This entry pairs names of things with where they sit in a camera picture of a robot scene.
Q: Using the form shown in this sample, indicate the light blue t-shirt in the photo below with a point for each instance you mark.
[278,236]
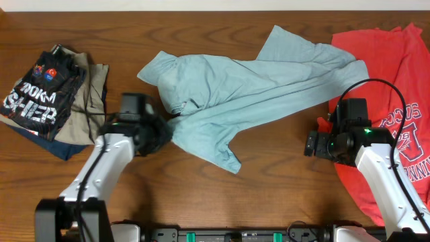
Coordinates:
[212,98]

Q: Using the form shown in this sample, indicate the navy folded garment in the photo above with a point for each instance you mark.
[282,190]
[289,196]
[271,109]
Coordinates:
[59,149]

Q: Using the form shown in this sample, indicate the beige folded garment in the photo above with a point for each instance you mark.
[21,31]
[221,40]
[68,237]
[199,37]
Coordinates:
[87,110]

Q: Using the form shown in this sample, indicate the red printed t-shirt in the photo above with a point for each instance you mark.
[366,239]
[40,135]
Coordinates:
[398,63]

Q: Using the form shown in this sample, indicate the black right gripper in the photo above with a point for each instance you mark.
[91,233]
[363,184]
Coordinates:
[320,149]

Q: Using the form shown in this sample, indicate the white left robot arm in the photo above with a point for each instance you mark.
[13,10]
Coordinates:
[80,212]

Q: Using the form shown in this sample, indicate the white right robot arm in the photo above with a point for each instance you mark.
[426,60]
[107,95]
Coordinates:
[372,152]

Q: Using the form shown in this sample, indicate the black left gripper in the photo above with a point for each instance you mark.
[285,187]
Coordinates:
[167,134]

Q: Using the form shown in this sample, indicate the black printed folded shirt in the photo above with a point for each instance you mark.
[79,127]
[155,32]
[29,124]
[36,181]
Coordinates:
[42,100]

